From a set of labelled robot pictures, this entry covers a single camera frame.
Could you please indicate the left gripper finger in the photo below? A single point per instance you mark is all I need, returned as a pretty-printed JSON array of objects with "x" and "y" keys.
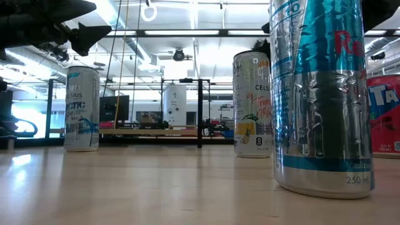
[
  {"x": 72, "y": 9},
  {"x": 87, "y": 36}
]

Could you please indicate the white Celsius Arctic Vibe can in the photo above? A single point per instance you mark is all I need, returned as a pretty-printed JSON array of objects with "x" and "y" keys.
[{"x": 82, "y": 109}]

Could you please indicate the white Celsius Tropical Vibe can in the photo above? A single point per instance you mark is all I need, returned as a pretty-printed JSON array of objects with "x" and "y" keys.
[{"x": 251, "y": 109}]

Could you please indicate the blue silver Red Bull can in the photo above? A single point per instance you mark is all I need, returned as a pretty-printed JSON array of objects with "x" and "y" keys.
[{"x": 322, "y": 109}]

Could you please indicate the red Fanta can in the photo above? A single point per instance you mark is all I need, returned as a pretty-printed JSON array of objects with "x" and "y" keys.
[{"x": 386, "y": 118}]

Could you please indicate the light wooden shelf board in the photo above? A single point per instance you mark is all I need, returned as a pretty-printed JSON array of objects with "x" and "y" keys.
[{"x": 150, "y": 132}]

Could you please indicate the black overhead light beam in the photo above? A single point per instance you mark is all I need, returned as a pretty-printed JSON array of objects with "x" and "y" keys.
[{"x": 223, "y": 32}]

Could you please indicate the black monitor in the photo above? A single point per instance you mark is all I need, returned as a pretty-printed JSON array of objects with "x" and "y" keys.
[{"x": 109, "y": 107}]

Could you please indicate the dark box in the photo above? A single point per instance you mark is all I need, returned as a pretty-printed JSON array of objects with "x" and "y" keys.
[{"x": 5, "y": 103}]

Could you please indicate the red box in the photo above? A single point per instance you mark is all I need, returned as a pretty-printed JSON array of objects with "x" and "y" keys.
[{"x": 106, "y": 125}]

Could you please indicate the brown cardboard box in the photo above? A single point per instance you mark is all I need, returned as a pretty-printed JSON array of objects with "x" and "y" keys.
[{"x": 147, "y": 118}]

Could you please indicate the black loop-shaped object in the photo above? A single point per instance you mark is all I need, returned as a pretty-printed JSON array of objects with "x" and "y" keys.
[{"x": 4, "y": 125}]

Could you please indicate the white cylindrical tank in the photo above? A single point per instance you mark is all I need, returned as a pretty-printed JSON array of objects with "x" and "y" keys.
[{"x": 175, "y": 103}]

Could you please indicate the black background equipment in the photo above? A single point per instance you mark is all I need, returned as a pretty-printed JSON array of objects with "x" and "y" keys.
[{"x": 215, "y": 126}]

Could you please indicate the blue storage bin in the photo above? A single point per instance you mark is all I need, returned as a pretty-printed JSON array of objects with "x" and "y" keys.
[{"x": 228, "y": 133}]

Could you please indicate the black ceiling camera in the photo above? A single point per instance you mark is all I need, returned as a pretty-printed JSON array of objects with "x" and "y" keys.
[
  {"x": 178, "y": 55},
  {"x": 378, "y": 56},
  {"x": 262, "y": 45},
  {"x": 61, "y": 55}
]

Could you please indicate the black shelf side post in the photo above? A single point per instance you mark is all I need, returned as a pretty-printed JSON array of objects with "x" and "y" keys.
[
  {"x": 200, "y": 118},
  {"x": 49, "y": 109}
]

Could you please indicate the black aluminium table frame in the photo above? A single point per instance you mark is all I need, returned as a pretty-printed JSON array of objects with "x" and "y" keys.
[{"x": 215, "y": 141}]

